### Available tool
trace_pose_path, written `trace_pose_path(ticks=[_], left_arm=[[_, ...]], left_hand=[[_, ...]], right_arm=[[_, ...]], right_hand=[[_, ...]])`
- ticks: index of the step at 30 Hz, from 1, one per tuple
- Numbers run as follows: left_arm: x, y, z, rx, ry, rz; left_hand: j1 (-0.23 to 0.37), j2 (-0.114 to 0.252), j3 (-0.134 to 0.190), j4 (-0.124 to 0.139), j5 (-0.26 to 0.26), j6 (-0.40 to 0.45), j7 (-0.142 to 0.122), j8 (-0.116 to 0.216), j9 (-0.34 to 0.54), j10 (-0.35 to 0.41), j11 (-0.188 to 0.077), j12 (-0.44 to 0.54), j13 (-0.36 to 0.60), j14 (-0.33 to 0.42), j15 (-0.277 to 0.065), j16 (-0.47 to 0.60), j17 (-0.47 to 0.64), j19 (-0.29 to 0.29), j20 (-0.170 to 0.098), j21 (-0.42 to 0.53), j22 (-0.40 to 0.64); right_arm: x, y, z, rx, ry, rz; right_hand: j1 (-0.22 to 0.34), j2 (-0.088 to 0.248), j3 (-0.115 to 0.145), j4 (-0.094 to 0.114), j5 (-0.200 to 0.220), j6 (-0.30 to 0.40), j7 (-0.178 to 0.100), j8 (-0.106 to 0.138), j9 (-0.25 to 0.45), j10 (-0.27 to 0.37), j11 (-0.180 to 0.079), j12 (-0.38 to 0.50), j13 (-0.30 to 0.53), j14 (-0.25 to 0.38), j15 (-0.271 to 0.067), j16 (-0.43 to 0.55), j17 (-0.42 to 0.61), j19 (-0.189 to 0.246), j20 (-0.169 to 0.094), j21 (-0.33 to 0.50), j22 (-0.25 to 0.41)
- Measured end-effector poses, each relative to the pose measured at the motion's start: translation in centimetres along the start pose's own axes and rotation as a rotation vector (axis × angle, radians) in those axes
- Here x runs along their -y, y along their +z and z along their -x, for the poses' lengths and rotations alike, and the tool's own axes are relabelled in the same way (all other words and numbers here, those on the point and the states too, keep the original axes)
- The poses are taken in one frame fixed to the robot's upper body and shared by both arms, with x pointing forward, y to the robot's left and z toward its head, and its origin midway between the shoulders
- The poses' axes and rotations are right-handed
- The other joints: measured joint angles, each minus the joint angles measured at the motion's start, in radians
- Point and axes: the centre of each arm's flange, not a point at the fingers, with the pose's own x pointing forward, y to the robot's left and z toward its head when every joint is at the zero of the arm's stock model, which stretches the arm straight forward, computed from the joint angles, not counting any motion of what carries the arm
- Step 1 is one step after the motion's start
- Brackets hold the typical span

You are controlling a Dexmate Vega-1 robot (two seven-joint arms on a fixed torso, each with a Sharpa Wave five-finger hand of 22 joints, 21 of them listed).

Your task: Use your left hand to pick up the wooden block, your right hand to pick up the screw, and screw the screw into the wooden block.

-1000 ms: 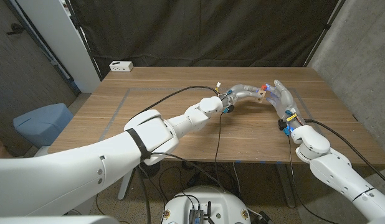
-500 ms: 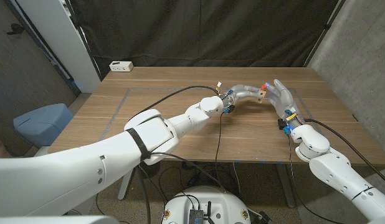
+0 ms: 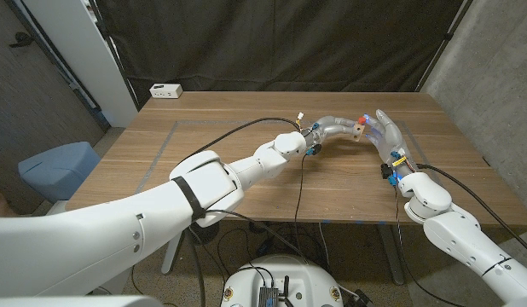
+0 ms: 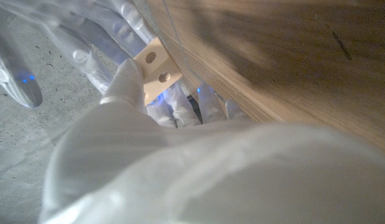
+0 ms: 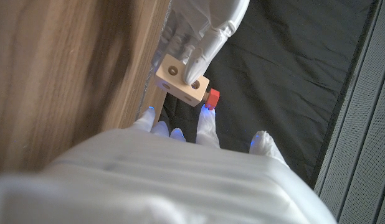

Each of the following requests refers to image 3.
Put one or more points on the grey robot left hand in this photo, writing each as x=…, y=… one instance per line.
x=331, y=128

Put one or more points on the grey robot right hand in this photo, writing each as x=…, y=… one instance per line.
x=391, y=138

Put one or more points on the wooden block with holes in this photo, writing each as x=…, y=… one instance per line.
x=358, y=131

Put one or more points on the red screw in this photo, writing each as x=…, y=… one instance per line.
x=362, y=120

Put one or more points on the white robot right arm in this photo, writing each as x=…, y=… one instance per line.
x=459, y=239

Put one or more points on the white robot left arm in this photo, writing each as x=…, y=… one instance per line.
x=118, y=243

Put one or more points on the black backdrop curtain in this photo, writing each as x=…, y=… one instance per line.
x=268, y=42

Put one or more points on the black backdrop stand pole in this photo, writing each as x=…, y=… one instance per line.
x=112, y=49
x=447, y=37

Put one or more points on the grey table leg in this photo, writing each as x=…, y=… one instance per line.
x=173, y=256
x=391, y=260

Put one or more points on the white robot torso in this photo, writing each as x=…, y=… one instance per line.
x=285, y=273

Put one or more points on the round black floor fan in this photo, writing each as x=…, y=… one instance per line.
x=210, y=234

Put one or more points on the black antenna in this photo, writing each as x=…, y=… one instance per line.
x=285, y=290

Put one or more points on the white power strip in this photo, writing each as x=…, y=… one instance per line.
x=165, y=90

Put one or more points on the grey electronics box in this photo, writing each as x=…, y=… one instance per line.
x=268, y=297

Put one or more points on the blue-grey stool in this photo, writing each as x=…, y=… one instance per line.
x=59, y=170

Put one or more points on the person's bare leg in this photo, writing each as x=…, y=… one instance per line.
x=1, y=204

